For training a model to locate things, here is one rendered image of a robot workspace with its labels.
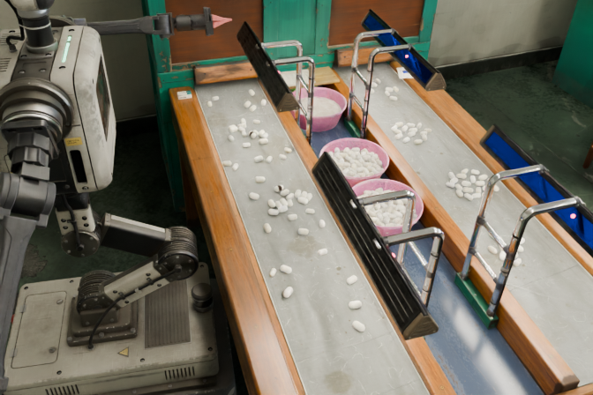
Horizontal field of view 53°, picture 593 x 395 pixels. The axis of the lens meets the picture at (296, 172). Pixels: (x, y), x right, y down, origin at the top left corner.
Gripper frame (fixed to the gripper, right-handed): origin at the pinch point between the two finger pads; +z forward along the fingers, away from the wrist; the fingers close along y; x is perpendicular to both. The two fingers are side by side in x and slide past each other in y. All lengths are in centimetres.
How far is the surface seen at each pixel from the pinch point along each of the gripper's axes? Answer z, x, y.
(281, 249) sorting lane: 4, 57, 69
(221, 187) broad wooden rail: -11, 27, 56
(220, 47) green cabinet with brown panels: -1.0, -43.2, 14.0
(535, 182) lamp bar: 73, 88, 45
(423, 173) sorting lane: 65, 29, 60
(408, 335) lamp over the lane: 19, 127, 60
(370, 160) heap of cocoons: 49, 16, 56
